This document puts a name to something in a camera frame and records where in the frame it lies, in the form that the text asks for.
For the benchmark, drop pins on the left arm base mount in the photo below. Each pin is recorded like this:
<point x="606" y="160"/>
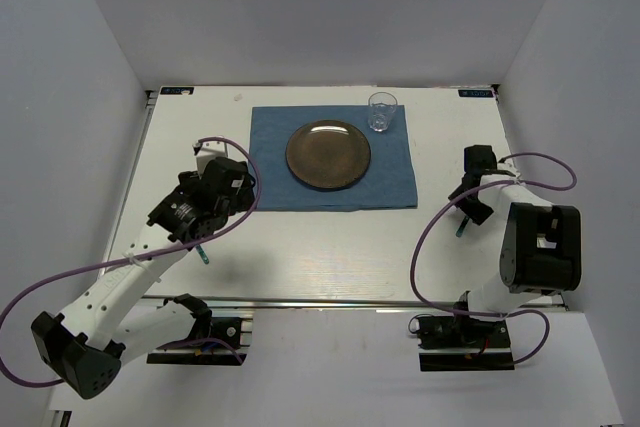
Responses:
<point x="217" y="338"/>

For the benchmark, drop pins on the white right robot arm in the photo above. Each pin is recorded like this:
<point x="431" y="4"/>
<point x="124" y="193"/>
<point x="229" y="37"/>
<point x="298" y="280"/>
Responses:
<point x="541" y="249"/>

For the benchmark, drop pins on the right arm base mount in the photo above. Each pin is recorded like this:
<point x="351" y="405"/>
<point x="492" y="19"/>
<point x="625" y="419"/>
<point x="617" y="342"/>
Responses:
<point x="461" y="344"/>

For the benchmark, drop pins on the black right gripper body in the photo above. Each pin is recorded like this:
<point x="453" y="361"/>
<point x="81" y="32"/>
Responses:
<point x="477" y="210"/>

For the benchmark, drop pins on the fork with green handle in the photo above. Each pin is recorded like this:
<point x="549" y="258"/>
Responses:
<point x="203" y="255"/>

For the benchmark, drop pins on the knife with green handle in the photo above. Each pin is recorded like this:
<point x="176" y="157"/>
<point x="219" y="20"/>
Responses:
<point x="462" y="227"/>

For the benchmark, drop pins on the blue label sticker left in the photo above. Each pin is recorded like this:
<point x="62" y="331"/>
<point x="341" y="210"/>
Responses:
<point x="176" y="90"/>

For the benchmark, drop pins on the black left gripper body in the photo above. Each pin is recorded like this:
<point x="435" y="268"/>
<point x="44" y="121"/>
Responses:
<point x="240" y="203"/>

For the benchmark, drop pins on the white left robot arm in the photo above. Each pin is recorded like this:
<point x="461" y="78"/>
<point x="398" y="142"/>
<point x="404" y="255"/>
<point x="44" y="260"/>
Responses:
<point x="90" y="340"/>

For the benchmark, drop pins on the clear drinking glass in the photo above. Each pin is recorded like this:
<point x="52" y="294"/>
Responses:
<point x="382" y="107"/>

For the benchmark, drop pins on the blue cloth napkin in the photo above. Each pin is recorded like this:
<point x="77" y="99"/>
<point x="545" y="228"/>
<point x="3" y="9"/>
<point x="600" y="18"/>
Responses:
<point x="389" y="182"/>

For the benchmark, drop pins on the dark round plate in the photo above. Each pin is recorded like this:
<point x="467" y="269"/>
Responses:
<point x="328" y="155"/>

